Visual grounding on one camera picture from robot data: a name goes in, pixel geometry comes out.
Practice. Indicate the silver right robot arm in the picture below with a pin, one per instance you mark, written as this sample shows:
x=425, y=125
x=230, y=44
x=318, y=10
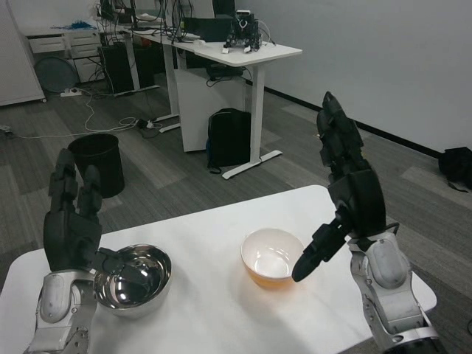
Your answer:
x=389, y=273

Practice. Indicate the white desk panel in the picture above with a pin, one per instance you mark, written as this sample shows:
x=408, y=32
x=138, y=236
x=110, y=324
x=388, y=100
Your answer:
x=206, y=114

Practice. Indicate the white orange plastic bowl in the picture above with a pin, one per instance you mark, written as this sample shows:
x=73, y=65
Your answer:
x=269, y=254

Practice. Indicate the blue bundle of items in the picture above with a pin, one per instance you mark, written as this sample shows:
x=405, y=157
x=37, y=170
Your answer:
x=79, y=25

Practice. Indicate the power adapter with plugs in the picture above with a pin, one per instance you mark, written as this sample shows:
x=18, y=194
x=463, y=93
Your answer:
x=149, y=124

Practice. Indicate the round grey-blue disc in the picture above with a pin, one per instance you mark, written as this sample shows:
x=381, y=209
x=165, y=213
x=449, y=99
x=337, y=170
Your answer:
x=55, y=73

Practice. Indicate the black waste bin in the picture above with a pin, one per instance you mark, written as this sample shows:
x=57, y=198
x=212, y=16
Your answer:
x=99, y=162

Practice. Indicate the white power strip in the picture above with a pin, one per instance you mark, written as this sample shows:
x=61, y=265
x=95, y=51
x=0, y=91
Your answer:
x=71, y=91

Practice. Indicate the white drawer cabinet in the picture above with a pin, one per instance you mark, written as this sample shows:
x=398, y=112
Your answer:
x=79, y=42

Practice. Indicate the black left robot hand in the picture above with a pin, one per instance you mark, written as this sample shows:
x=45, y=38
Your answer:
x=72, y=239

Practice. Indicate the small black robot device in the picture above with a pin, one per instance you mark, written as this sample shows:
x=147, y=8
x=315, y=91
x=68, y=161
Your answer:
x=245, y=33

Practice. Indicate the black box computer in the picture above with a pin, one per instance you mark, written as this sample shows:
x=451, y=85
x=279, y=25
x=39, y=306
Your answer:
x=208, y=29

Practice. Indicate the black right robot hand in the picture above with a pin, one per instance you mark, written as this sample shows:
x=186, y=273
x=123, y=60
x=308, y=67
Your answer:
x=359, y=203

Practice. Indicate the white standing desk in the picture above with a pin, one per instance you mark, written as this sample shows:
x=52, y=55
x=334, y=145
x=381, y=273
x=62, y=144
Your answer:
x=250, y=55

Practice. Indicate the black PC tower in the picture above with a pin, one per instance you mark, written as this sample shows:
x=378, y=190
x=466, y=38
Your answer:
x=117, y=70

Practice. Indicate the shiny steel bowl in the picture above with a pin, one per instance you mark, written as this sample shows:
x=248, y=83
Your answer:
x=136, y=291

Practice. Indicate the black backpack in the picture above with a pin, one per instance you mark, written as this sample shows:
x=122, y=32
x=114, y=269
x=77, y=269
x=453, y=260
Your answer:
x=228, y=138

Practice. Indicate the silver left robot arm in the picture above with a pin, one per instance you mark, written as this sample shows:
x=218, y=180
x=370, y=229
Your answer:
x=55, y=306

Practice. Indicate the black bag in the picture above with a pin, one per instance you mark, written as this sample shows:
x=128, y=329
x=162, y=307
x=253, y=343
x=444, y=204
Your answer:
x=457, y=167

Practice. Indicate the black under-desk power strip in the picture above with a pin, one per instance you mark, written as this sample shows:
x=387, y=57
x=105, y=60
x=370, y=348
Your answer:
x=225, y=71

